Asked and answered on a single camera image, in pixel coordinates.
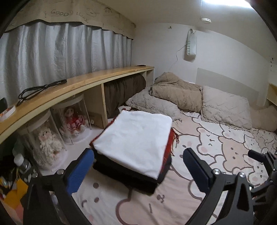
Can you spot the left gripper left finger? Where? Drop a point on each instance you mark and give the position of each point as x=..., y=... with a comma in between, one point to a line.
x=66, y=184

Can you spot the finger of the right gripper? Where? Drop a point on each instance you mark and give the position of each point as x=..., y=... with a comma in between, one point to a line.
x=267, y=159

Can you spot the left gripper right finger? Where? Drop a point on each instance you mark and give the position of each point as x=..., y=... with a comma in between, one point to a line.
x=237, y=207

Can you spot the white garment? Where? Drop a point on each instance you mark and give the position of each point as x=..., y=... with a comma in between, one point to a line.
x=136, y=140

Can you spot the pink bear pattern bedsheet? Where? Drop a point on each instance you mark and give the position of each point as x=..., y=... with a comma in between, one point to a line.
x=106, y=201

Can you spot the white doll in case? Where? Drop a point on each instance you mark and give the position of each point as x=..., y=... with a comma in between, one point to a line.
x=49, y=143

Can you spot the small white bottle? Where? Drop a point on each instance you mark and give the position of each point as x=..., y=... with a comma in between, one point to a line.
x=22, y=163

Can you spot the black folded garment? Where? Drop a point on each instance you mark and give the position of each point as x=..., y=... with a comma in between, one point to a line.
x=130, y=178

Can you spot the doll in red dress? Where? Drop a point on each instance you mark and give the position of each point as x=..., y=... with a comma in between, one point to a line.
x=75, y=123

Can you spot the beige quilted pillow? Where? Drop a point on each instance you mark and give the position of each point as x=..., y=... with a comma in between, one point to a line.
x=143, y=101
x=225, y=108

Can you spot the red plaid scarf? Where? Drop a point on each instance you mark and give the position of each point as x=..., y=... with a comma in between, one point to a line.
x=171, y=142

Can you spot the tape roll on shelf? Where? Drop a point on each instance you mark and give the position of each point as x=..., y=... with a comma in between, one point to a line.
x=7, y=113

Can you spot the wooden bedside shelf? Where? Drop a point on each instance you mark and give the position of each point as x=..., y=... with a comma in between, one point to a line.
x=91, y=85

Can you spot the beige crumpled quilt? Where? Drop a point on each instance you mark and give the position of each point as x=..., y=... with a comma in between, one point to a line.
x=187, y=96

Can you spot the grey curtain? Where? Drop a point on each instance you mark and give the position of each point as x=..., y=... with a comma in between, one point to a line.
x=41, y=53

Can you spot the white ceiling smoke detector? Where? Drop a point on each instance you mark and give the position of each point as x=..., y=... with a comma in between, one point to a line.
x=205, y=20

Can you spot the beige curtain valance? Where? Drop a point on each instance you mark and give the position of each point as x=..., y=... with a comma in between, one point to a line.
x=90, y=13

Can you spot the white wall power strip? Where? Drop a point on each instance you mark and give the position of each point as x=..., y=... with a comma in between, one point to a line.
x=191, y=46

